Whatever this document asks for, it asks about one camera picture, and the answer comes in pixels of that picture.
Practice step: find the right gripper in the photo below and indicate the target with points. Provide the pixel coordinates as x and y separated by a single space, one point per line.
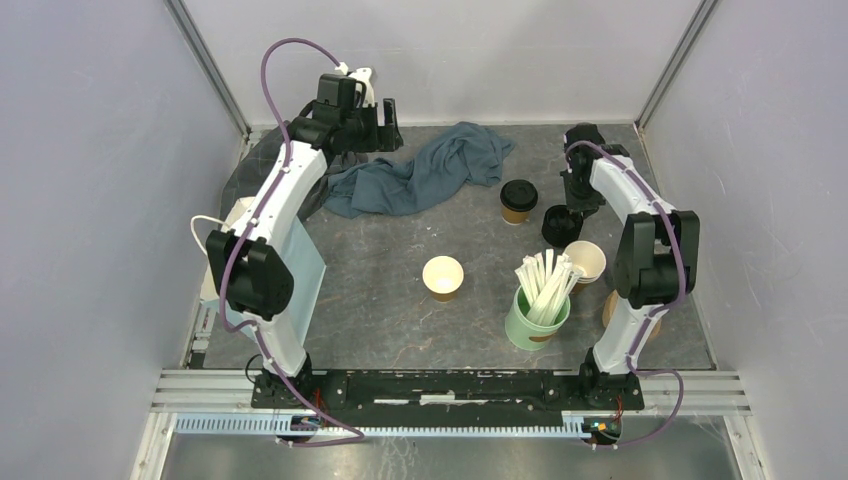
589 206

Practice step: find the stack of black lids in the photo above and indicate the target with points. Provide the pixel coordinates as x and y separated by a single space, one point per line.
561 226

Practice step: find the brown pulp cup carrier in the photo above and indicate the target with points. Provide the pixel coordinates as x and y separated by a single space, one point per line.
609 308

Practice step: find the green cup holding straws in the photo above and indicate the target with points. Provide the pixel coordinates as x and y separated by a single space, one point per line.
525 334

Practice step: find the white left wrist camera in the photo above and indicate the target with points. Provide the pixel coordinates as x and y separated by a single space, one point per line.
364 90

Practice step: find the grey checked cloth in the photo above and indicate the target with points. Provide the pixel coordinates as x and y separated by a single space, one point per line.
252 171

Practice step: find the light blue paper bag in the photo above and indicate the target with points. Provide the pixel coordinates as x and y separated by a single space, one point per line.
301 257

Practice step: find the brown paper coffee cup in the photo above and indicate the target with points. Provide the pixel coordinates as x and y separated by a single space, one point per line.
513 217

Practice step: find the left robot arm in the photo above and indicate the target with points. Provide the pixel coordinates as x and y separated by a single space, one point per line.
267 287

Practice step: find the stack of paper cups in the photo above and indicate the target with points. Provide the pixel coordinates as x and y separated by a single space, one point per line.
590 258

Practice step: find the blue-grey cloth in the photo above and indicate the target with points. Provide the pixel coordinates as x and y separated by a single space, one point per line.
466 153

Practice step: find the bundle of wrapped straws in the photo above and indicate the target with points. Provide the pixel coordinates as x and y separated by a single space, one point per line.
547 280

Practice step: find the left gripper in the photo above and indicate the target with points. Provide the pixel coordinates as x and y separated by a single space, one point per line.
383 138

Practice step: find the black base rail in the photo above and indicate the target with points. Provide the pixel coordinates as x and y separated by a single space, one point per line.
445 398

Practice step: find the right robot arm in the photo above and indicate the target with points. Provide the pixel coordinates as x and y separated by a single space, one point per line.
655 265

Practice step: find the black plastic cup lid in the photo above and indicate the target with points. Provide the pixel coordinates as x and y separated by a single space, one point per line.
519 195

